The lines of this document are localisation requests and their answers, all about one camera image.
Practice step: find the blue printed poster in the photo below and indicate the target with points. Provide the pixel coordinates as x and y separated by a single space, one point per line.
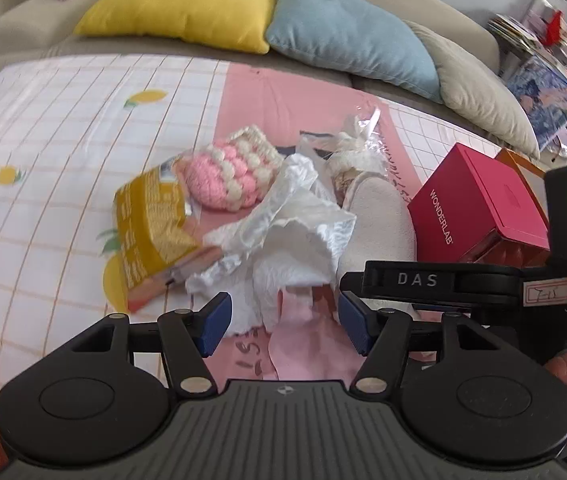
546 95

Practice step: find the beige pillow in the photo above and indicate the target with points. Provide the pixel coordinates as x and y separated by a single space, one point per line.
478 90

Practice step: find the clear cellophane gift bag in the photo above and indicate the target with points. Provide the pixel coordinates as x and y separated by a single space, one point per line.
358 152

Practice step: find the red paper ornament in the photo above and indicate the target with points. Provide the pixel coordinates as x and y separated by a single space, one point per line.
553 27

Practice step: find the orange cardboard box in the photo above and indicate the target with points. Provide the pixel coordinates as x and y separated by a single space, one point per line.
518 162

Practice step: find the yellow snack bag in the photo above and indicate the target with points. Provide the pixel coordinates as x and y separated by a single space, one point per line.
156 230

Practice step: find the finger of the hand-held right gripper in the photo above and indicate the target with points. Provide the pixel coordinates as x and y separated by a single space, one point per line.
356 282

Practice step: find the pink and white crocheted pouch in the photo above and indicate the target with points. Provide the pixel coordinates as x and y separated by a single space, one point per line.
231 170

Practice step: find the blue pillow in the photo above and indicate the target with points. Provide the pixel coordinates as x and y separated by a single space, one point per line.
348 35

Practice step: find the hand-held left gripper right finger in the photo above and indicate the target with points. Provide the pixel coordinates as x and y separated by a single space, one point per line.
356 324

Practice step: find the white crumpled plastic bag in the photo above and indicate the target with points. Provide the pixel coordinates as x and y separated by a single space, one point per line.
288 230

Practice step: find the pink cloth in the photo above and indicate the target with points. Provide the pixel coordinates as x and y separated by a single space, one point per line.
308 340

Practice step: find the magenta cardboard box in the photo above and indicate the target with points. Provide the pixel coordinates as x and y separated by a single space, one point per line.
468 205

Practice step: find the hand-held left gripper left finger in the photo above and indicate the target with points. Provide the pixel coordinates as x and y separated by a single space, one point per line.
215 324

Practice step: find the yellow pillow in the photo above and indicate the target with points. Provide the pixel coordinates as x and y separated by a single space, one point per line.
178 5

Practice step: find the beige plush slipper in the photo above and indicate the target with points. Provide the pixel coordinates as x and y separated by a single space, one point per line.
378 230

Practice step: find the beige sofa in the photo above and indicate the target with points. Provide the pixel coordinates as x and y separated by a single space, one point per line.
28 20

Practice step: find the stack of magazines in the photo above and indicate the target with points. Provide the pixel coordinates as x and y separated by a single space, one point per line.
518 30

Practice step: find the printed checked blanket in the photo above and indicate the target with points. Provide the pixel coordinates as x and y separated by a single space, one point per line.
63 150

